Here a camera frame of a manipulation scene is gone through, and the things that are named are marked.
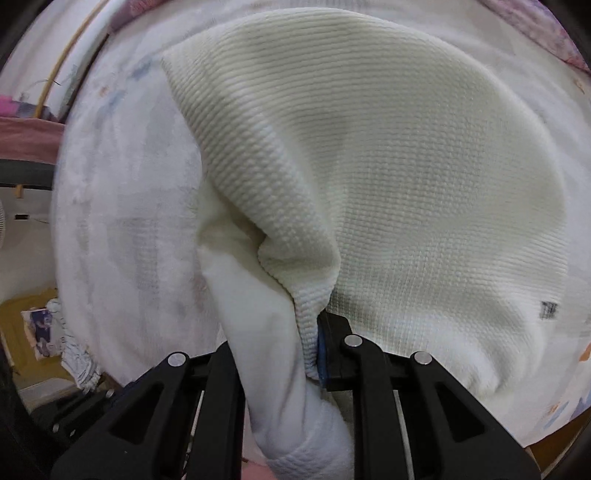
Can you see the floral printed bed sheet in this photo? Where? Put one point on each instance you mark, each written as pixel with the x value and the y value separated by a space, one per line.
pixel 128 171

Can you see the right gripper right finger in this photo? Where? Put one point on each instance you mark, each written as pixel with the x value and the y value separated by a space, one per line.
pixel 412 419

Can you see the striped clothes on floor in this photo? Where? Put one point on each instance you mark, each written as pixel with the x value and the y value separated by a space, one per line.
pixel 50 336

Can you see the purple floral quilt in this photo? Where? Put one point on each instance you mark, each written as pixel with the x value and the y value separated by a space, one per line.
pixel 539 24

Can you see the pink towel on rack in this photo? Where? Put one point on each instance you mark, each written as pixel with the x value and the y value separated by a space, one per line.
pixel 29 145

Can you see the white snap-button jacket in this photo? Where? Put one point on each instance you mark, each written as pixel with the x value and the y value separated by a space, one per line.
pixel 361 167

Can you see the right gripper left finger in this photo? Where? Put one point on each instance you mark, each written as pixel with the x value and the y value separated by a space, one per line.
pixel 182 419

